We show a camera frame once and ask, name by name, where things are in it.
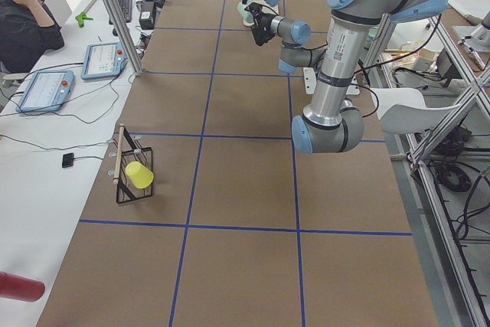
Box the mint green cup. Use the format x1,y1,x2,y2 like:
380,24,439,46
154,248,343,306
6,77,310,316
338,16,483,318
237,0,253,27

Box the yellow cup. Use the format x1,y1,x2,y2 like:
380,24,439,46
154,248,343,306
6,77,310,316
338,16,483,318
125,161,154,189

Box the black power adapter box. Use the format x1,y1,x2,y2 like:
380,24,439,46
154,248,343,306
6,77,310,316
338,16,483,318
139,2,156,30

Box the black keyboard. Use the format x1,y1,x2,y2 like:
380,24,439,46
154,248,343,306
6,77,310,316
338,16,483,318
117,0,132,23

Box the white plastic chair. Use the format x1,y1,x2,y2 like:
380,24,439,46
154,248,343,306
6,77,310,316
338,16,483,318
372,87,462,134

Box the far blue teach pendant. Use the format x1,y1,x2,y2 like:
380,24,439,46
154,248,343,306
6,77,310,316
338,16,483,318
80,42,127,80

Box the blue teach pendant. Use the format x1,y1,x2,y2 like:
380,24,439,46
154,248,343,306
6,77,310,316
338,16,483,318
16,70,74,113
80,42,127,80

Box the green clamp tool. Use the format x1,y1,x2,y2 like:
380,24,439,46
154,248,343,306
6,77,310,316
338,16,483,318
75,11,93,28

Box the near blue teach pendant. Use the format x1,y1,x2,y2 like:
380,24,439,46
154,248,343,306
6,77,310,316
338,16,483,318
16,70,74,113

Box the seated person in black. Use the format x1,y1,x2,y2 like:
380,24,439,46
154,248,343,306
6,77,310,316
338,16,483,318
1,0,64,74

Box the small black device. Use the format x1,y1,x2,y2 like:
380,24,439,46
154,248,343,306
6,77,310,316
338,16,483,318
61,152,75,168

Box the red thermos bottle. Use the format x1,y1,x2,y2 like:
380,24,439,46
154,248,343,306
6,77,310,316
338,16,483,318
1,271,45,302

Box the aluminium frame post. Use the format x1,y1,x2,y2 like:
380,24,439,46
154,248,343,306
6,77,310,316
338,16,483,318
103,0,144,77

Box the black wire cup rack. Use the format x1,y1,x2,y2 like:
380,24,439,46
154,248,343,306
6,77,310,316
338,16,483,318
109,123,155,206

